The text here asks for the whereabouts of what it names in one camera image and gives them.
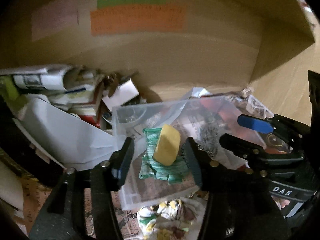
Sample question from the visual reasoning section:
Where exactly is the white paper sheet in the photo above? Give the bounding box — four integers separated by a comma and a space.
14, 98, 125, 171

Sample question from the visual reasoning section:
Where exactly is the green knitted cloth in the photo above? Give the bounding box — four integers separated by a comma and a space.
138, 128, 188, 184

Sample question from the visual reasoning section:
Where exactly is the rolled newspaper stack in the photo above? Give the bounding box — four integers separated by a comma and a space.
0, 63, 106, 111

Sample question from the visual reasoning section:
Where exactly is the clear plastic storage box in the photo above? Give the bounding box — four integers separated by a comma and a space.
112, 96, 266, 210

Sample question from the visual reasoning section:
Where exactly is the pink sticky note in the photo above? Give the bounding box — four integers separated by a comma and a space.
31, 3, 78, 42

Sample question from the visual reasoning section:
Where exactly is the orange sticky note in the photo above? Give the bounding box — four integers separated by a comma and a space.
90, 4, 186, 36

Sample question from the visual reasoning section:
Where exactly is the person's right hand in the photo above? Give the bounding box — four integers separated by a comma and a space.
272, 196, 291, 210

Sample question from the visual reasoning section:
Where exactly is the floral fabric scrunchie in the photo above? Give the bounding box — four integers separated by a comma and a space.
137, 198, 205, 239

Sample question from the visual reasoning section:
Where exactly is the yellow sponge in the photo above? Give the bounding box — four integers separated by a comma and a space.
152, 125, 181, 166

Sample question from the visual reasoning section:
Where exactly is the small white box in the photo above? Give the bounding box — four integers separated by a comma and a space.
102, 79, 139, 110

